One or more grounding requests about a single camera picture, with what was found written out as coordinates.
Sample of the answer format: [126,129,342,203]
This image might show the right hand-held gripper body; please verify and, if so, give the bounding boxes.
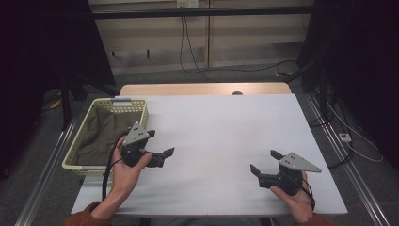
[257,152,323,197]

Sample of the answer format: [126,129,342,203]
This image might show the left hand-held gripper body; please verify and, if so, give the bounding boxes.
[120,121,167,169]

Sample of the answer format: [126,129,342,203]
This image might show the pale yellow plastic basket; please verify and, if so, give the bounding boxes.
[61,97,150,176]

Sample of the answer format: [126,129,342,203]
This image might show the olive green pants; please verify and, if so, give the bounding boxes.
[76,106,144,167]

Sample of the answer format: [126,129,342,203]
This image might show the person's right hand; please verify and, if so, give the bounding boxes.
[269,170,314,224]

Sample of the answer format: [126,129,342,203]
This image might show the person's left hand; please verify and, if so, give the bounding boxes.
[106,144,154,205]

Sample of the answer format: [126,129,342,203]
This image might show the white table cover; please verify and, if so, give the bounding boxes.
[71,93,348,218]

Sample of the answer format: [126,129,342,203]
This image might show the black stand legs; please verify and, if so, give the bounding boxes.
[59,72,120,131]

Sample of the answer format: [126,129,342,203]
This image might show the dark curtain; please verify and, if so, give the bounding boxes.
[295,0,399,172]
[0,0,116,180]

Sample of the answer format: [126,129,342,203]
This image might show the black horizontal bar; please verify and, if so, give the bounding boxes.
[90,5,314,20]

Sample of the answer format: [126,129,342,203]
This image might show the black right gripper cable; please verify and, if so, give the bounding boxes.
[300,178,316,211]

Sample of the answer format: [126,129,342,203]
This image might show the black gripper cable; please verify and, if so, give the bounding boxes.
[102,130,133,202]
[300,178,316,211]

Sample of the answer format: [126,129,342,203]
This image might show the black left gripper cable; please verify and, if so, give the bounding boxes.
[102,130,133,202]

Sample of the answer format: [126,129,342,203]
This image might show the black floor cable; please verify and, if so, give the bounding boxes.
[309,93,356,170]

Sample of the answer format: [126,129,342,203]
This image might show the aluminium frame rail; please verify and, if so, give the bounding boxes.
[13,116,79,226]
[305,93,391,226]

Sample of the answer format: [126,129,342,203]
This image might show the white floor cable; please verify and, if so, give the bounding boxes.
[326,100,384,164]

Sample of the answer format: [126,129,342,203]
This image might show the black hanging wall cable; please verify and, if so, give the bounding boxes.
[183,14,298,83]
[179,14,220,83]

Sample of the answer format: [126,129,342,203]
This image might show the white wall socket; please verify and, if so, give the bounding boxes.
[176,0,200,9]

